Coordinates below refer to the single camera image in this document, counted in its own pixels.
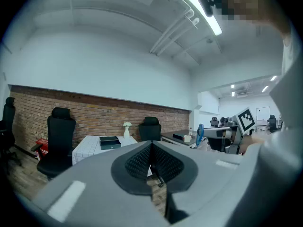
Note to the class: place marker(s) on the person's head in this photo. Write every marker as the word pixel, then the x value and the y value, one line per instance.
pixel 248 3

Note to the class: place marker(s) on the white ceiling pipes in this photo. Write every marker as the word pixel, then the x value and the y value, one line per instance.
pixel 172 32

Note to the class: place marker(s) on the dark flat box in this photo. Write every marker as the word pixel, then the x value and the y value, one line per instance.
pixel 178 135

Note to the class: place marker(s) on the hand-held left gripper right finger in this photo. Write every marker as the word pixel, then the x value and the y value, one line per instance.
pixel 208 174

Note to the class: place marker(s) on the person's right forearm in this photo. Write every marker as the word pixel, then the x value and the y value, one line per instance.
pixel 251 143

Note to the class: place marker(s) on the red box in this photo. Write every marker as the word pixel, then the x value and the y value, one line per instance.
pixel 42 148

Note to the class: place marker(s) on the dark box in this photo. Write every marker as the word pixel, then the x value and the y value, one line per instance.
pixel 110 143
pixel 178 135

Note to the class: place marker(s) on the white flowers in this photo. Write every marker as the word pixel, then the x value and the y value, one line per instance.
pixel 127 124

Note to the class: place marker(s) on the black office chair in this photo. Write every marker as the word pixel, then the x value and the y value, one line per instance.
pixel 272 123
pixel 149 130
pixel 214 122
pixel 58 138
pixel 8 122

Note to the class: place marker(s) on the black head-worn camera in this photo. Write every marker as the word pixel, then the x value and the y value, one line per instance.
pixel 207 3

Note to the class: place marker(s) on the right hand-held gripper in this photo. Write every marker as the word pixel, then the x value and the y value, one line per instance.
pixel 245 122

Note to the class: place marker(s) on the long ceiling light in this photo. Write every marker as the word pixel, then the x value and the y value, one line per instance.
pixel 201 8

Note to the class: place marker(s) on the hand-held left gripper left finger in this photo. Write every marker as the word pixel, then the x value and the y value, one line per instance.
pixel 94 188

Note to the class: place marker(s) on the white vase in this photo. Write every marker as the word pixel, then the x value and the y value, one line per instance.
pixel 126 132

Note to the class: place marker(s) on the white cup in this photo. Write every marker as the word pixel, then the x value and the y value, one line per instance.
pixel 187 138

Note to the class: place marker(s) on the person's white shirt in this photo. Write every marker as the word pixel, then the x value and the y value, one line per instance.
pixel 288 103

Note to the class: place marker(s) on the whiteboard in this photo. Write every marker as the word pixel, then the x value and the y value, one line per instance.
pixel 262 113

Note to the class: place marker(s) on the table with white grid cloth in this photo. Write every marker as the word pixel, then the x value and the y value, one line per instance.
pixel 87 148

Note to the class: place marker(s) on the dark desk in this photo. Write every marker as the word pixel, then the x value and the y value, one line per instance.
pixel 169 137

